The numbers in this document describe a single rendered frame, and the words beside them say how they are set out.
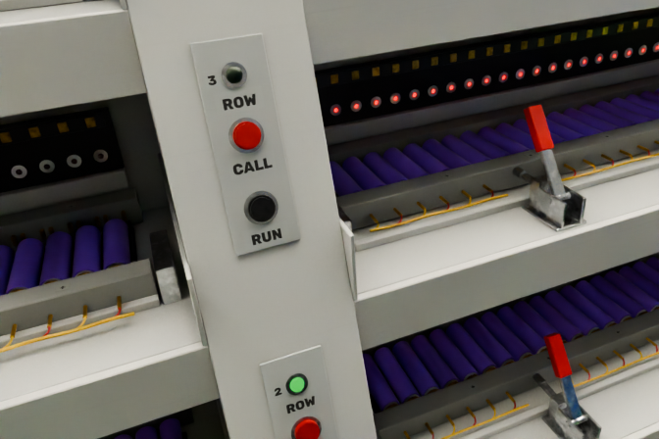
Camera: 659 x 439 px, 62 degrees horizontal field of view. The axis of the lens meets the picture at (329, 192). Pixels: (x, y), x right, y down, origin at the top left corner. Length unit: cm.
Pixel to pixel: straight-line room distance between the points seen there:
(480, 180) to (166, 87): 26
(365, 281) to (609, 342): 30
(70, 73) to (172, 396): 20
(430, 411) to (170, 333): 25
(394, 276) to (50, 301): 22
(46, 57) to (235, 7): 10
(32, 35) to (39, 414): 20
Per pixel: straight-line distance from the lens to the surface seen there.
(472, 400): 53
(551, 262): 44
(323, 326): 36
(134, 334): 37
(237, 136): 31
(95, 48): 32
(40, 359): 38
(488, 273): 40
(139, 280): 38
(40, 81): 32
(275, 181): 32
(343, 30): 34
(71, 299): 38
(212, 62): 31
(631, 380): 61
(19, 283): 42
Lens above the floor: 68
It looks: 12 degrees down
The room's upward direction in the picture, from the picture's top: 10 degrees counter-clockwise
